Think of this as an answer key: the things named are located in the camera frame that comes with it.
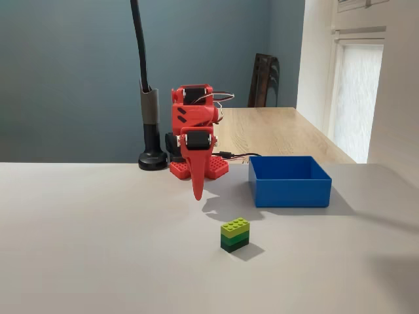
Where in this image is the green lego brick stack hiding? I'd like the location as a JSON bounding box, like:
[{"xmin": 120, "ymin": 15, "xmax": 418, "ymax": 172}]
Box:
[{"xmin": 220, "ymin": 217, "xmax": 251, "ymax": 254}]

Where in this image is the blue plastic bin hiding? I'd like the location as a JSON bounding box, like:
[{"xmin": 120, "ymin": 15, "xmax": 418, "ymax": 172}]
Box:
[{"xmin": 247, "ymin": 156, "xmax": 333, "ymax": 209}]

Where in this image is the black table clamp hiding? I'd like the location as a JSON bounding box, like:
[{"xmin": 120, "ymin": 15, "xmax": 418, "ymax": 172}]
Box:
[{"xmin": 165, "ymin": 130, "xmax": 181, "ymax": 163}]

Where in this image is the black gooseneck stand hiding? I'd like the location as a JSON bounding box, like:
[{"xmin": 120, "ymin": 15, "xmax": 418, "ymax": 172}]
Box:
[{"xmin": 130, "ymin": 0, "xmax": 170, "ymax": 171}]

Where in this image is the light wooden table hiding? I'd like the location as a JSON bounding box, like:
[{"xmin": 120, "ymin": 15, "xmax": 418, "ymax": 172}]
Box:
[{"xmin": 212, "ymin": 107, "xmax": 356, "ymax": 164}]

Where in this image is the white framed window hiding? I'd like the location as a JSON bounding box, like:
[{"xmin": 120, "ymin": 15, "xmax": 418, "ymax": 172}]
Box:
[{"xmin": 327, "ymin": 26, "xmax": 386, "ymax": 164}]

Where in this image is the black power cable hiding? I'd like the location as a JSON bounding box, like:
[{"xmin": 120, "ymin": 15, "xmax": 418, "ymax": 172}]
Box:
[{"xmin": 212, "ymin": 150, "xmax": 263, "ymax": 164}]

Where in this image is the thin motor wire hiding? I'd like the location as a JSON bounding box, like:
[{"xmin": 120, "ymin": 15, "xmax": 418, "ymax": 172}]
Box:
[{"xmin": 209, "ymin": 92, "xmax": 236, "ymax": 126}]

